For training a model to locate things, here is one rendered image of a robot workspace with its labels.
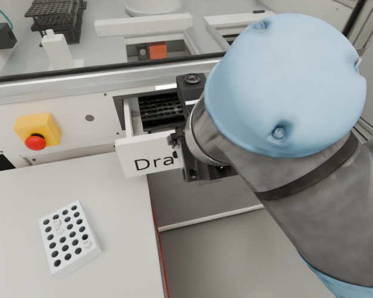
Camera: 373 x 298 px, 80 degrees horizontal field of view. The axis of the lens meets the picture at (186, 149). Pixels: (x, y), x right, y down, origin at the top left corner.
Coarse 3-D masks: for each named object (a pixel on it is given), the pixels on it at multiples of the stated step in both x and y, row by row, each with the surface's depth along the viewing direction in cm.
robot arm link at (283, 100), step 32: (256, 32) 11; (288, 32) 11; (320, 32) 11; (224, 64) 11; (256, 64) 10; (288, 64) 10; (320, 64) 11; (352, 64) 11; (224, 96) 11; (256, 96) 10; (288, 96) 10; (320, 96) 10; (352, 96) 11; (192, 128) 20; (224, 128) 12; (256, 128) 10; (288, 128) 10; (320, 128) 10; (224, 160) 19; (256, 160) 13; (288, 160) 12; (320, 160) 12
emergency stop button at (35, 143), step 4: (32, 136) 49; (36, 136) 50; (28, 140) 49; (32, 140) 49; (36, 140) 49; (40, 140) 50; (44, 140) 51; (28, 144) 49; (32, 144) 50; (36, 144) 50; (40, 144) 50; (44, 144) 51; (32, 148) 50; (36, 148) 51; (40, 148) 51
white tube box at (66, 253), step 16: (64, 208) 48; (80, 208) 48; (48, 224) 46; (64, 224) 46; (80, 224) 46; (48, 240) 44; (64, 240) 45; (80, 240) 44; (96, 240) 46; (48, 256) 42; (64, 256) 42; (80, 256) 42; (96, 256) 45; (64, 272) 42
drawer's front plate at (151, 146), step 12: (168, 132) 45; (120, 144) 43; (132, 144) 44; (144, 144) 45; (156, 144) 45; (120, 156) 46; (132, 156) 46; (144, 156) 47; (156, 156) 48; (168, 156) 49; (132, 168) 49; (156, 168) 51; (168, 168) 52
